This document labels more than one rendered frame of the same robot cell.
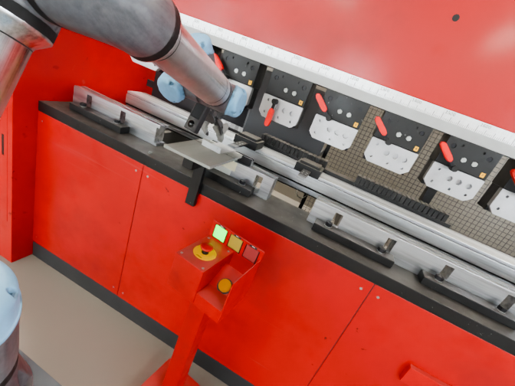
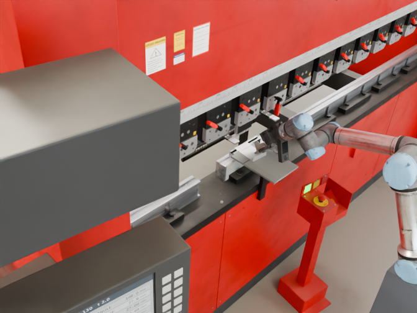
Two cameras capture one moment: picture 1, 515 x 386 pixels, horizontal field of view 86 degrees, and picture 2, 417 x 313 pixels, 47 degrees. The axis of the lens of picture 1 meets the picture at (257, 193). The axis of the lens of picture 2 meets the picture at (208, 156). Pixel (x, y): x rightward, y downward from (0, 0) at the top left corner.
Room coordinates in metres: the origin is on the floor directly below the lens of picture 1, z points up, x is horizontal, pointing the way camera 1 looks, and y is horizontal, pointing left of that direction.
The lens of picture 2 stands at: (0.30, 1.92, 2.36)
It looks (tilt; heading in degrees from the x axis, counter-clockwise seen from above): 37 degrees down; 300
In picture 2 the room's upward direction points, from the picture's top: 4 degrees clockwise
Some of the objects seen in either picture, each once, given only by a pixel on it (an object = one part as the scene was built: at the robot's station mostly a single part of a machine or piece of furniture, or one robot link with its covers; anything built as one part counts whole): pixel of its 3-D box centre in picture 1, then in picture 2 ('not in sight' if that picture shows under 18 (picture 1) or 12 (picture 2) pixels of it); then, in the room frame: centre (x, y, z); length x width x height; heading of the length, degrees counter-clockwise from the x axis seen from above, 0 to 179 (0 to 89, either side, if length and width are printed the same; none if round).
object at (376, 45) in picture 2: not in sight; (375, 36); (0.85, -0.95, 1.26); 0.15 x 0.09 x 0.17; 77
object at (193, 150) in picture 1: (206, 152); (264, 161); (0.97, 0.23, 1.00); 0.26 x 0.18 x 0.01; 167
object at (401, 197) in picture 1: (399, 197); not in sight; (1.33, -0.65, 1.02); 0.44 x 0.06 x 0.04; 77
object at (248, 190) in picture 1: (219, 176); (252, 166); (1.05, 0.17, 0.89); 0.30 x 0.05 x 0.03; 77
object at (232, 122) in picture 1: (234, 116); (243, 125); (1.11, 0.19, 1.13); 0.10 x 0.02 x 0.10; 77
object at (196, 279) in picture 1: (215, 267); (324, 200); (0.69, 0.04, 0.75); 0.20 x 0.16 x 0.18; 69
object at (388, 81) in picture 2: not in sight; (386, 82); (0.74, -1.16, 0.89); 0.30 x 0.05 x 0.03; 77
